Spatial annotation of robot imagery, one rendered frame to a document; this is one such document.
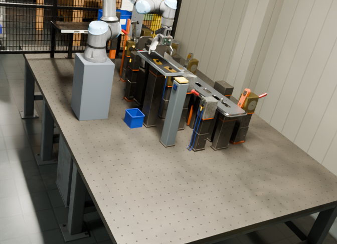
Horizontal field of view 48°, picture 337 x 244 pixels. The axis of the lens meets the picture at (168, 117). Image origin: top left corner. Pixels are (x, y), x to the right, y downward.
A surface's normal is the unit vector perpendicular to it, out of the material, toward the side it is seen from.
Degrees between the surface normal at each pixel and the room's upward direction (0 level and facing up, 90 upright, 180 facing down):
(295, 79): 90
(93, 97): 90
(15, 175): 0
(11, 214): 0
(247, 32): 90
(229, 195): 0
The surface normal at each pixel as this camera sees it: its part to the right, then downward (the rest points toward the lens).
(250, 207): 0.19, -0.87
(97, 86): 0.47, 0.50
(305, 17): -0.86, 0.07
